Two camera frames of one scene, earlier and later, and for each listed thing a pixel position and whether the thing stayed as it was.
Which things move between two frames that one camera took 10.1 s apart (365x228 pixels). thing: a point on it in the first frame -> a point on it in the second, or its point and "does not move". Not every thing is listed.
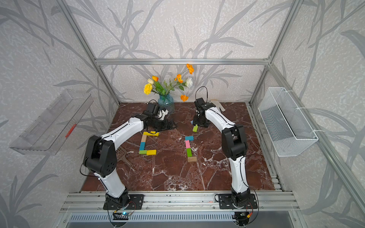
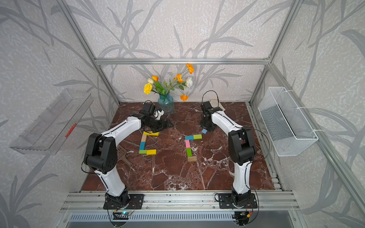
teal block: [142, 146] does not move
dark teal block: [189, 137] does not move
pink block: [187, 145] does not move
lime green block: [195, 128] -> [197, 136]
